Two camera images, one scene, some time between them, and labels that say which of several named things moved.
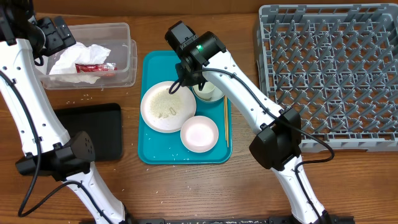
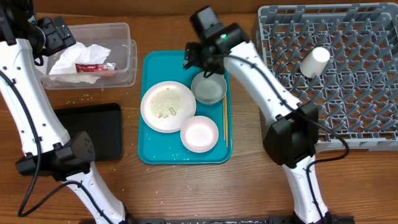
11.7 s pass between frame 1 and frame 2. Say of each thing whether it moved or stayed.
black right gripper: moved
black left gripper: stayed
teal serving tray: stayed
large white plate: stayed
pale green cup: moved
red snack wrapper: stayed
